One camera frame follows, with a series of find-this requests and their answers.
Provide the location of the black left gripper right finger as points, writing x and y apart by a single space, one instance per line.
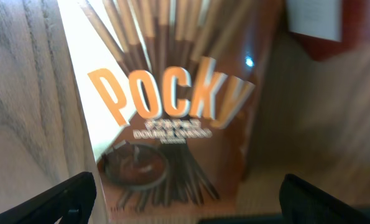
304 203

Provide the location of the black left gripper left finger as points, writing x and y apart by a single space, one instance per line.
70 202

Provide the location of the brown Pocky box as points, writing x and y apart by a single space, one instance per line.
169 90

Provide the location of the red Hello Panda box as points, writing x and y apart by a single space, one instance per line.
325 28

